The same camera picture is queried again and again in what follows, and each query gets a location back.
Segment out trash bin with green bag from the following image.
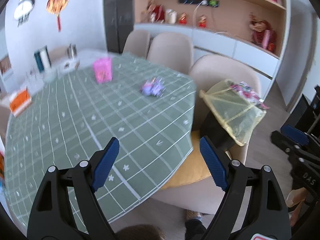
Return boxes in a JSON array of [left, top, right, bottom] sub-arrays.
[[200, 79, 268, 151]]

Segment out person's right hand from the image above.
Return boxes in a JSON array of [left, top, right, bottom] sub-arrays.
[[285, 187, 316, 229]]

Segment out near beige chair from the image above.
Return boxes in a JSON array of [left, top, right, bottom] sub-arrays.
[[152, 55, 261, 214]]

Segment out beige chair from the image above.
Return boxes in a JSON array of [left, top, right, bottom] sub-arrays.
[[123, 29, 151, 59], [152, 55, 261, 214], [147, 32, 194, 74]]

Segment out yellow seat cushion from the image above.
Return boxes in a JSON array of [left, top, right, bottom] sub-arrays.
[[161, 148, 211, 190]]

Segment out red plush monkey toy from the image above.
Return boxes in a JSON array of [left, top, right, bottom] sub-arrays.
[[249, 13, 277, 53]]

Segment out orange tissue box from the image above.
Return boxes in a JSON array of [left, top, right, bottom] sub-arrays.
[[9, 87, 32, 118]]

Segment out light green bowl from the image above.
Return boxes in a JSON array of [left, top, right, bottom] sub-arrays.
[[40, 68, 57, 83]]

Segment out red doll figurine right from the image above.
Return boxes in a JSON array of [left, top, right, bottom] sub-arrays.
[[198, 15, 207, 28]]

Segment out red doll figurine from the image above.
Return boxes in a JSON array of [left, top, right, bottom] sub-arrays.
[[178, 12, 188, 25], [198, 15, 207, 28]]

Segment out green checked tablecloth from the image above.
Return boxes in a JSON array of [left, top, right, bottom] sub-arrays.
[[4, 53, 196, 228]]

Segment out middle beige chair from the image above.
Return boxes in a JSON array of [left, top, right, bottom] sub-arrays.
[[147, 32, 194, 74]]

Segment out purple toy carriage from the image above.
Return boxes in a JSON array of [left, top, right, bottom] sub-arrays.
[[140, 77, 165, 97]]

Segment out black power strip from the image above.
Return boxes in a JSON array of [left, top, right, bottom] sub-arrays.
[[178, 0, 220, 8]]

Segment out white bowl with food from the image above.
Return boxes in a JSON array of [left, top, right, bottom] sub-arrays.
[[59, 59, 80, 71]]

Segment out teal white thermos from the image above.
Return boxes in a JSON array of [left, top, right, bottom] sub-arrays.
[[34, 46, 52, 73]]

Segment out pink tin box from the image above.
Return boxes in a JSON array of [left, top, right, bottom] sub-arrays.
[[93, 57, 112, 84]]

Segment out red doll figurine left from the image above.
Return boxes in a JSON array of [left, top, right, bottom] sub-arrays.
[[178, 12, 188, 25]]

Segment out steel kettle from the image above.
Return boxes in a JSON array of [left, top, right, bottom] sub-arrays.
[[67, 44, 77, 59]]

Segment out white canister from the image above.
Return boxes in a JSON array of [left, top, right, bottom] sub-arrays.
[[165, 9, 177, 24]]

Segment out far beige chair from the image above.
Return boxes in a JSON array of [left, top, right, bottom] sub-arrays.
[[123, 29, 151, 59]]

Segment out red gift bag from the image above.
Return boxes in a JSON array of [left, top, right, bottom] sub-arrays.
[[140, 0, 165, 23]]

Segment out dark refrigerator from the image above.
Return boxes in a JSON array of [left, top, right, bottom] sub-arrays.
[[103, 0, 134, 54]]

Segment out red lantern wall ornament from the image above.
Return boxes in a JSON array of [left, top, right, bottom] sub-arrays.
[[46, 0, 69, 32]]

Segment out panda wall clock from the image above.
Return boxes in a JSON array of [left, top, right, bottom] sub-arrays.
[[14, 0, 35, 27]]

